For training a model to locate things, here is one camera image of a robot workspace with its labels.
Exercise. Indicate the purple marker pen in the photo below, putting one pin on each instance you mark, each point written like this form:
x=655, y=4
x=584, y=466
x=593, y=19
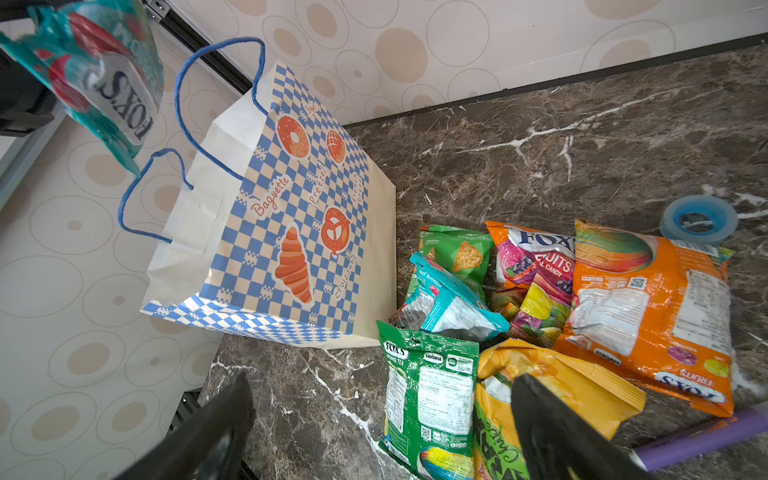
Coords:
x=701, y=439

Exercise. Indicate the orange Fox's candy packet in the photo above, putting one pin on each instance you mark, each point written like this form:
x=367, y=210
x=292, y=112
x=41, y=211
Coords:
x=657, y=312

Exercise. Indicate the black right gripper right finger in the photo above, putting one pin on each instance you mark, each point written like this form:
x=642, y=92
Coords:
x=557, y=443

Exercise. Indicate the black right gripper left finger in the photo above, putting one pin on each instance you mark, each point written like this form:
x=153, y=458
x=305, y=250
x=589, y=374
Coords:
x=210, y=444

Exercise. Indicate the colourful fruit candy packet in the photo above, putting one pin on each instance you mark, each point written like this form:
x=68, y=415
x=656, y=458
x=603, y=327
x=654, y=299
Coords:
x=534, y=274

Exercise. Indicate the green Fox's candy packet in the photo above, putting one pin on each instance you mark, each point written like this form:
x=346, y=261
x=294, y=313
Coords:
x=429, y=402

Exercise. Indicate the blue checkered paper bag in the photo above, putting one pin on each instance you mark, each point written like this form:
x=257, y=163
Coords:
x=283, y=230

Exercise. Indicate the blue tape roll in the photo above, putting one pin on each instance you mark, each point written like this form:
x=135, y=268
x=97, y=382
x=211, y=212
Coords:
x=701, y=219

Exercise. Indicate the teal mint blossom packet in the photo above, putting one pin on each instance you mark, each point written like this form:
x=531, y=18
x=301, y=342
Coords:
x=442, y=304

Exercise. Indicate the yellow green snack packet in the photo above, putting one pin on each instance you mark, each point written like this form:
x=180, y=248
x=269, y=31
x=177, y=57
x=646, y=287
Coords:
x=600, y=397

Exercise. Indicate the green chips snack packet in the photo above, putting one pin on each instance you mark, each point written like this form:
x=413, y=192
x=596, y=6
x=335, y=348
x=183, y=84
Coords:
x=464, y=253

